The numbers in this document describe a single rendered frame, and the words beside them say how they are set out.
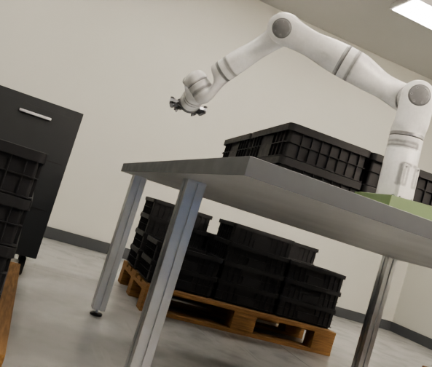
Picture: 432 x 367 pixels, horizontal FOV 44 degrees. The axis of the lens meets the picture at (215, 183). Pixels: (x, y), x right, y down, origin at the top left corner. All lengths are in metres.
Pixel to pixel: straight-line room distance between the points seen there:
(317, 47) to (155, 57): 3.68
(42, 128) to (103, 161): 2.13
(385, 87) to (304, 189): 0.62
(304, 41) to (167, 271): 0.77
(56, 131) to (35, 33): 2.27
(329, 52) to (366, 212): 0.58
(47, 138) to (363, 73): 1.80
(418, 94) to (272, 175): 0.64
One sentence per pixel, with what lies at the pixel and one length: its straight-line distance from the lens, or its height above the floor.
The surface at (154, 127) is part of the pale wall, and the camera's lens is 5.09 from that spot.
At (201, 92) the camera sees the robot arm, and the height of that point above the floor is 0.93.
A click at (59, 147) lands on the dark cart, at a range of 2.92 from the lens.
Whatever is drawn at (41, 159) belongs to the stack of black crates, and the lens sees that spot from 1.27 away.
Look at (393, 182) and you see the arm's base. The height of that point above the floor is 0.80.
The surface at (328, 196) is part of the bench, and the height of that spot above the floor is 0.67.
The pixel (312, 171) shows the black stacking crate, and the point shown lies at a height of 0.80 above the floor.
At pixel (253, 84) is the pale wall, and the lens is 5.43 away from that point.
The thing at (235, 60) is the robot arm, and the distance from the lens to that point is 1.66.
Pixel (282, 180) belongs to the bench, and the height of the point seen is 0.68.
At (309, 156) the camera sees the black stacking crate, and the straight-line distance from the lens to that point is 1.75.
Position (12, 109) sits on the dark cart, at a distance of 2.93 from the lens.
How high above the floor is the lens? 0.56
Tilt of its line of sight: 4 degrees up
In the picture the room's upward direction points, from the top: 17 degrees clockwise
